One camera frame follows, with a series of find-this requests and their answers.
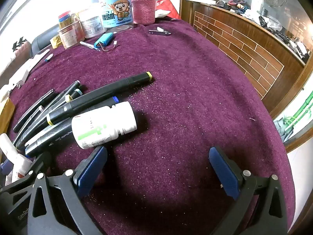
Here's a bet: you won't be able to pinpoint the silver nail clipper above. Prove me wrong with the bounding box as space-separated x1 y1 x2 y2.
148 27 172 36

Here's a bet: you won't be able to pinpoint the white pill bottle green label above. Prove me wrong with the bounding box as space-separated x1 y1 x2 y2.
71 101 138 150

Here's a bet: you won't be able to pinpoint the black spiky ornament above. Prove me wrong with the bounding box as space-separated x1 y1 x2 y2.
13 36 26 50

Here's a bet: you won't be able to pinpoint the white power strip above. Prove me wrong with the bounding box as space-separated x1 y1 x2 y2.
24 49 51 72

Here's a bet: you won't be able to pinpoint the small white pen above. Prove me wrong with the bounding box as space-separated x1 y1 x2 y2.
80 41 101 52

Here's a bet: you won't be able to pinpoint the black marker dark blue band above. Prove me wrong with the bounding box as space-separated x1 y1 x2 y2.
24 96 120 156

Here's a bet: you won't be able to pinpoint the white plastic jar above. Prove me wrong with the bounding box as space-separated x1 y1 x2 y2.
78 8 107 39

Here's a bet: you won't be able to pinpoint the pile of tools and cables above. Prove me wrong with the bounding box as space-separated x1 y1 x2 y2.
216 0 311 63

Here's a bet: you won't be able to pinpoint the jar with yellow contents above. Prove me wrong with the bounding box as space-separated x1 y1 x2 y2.
58 11 74 30

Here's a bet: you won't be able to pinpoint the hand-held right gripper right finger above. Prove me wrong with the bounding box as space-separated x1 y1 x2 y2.
209 146 288 235

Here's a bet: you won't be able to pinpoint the flat white box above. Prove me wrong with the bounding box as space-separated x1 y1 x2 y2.
185 0 217 5

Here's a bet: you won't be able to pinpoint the white tissue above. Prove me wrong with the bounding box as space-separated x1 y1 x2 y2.
155 8 171 19

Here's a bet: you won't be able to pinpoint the black marker yellow caps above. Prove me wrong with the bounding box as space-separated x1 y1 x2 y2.
46 71 153 126

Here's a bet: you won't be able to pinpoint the red box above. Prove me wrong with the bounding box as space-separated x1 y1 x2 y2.
155 0 182 20

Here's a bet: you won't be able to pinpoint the white bottle red label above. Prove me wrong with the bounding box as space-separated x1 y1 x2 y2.
5 152 33 186

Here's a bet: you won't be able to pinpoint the purple tablecloth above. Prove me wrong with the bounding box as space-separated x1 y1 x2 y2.
7 18 295 235

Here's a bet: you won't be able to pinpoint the clear jar blue cartoon label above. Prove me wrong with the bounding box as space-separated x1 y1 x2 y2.
100 0 134 30

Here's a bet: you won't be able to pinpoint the bamboo picture panel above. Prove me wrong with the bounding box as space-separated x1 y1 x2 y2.
273 95 313 143

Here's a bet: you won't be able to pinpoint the orange yellow packet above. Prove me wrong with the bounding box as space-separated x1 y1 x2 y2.
0 97 15 134

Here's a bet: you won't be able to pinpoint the pink thermos with knitted sleeve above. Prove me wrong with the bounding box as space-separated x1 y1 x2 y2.
131 0 157 26

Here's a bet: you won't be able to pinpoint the wooden brick-pattern counter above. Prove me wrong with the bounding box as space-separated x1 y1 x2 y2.
180 0 313 119

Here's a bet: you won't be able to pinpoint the blue battery pack red wires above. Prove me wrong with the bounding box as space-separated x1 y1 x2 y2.
94 33 119 53

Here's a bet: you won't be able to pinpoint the yellow foil packet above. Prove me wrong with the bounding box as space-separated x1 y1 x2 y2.
50 35 62 49

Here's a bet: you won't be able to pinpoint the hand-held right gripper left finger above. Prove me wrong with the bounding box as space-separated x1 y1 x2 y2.
27 146 108 235

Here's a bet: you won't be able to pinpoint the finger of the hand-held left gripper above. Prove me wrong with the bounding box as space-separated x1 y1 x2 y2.
26 151 52 177

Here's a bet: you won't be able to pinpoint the white tube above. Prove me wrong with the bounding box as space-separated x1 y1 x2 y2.
0 133 18 158

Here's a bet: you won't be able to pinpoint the clear cup orange contents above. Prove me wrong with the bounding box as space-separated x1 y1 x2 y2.
58 20 85 50

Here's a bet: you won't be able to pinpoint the grey chair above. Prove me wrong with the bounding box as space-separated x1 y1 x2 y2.
31 26 59 55

